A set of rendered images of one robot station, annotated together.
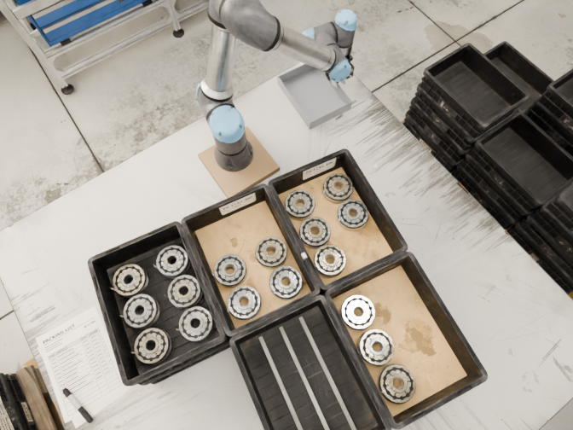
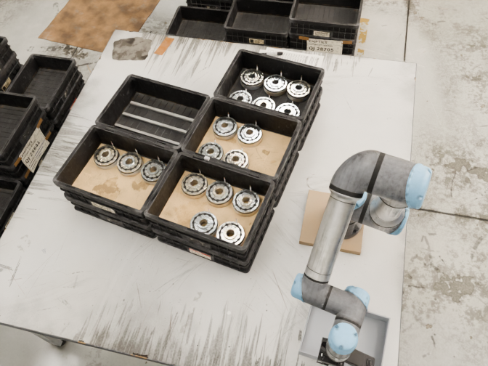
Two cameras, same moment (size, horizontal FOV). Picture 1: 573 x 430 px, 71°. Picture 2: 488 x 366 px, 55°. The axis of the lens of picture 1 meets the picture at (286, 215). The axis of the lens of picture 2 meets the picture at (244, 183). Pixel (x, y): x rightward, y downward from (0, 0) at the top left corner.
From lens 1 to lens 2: 1.39 m
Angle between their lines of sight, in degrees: 51
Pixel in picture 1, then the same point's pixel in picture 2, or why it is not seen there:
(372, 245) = (175, 219)
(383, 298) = (144, 194)
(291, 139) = not seen: hidden behind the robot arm
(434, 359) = (91, 186)
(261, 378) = (184, 110)
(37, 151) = not seen: outside the picture
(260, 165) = (314, 229)
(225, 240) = (272, 149)
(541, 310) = (30, 295)
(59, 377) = (291, 55)
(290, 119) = not seen: hidden behind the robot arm
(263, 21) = (343, 169)
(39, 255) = (376, 80)
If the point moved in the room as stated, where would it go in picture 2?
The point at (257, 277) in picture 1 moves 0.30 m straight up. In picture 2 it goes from (232, 146) to (224, 96)
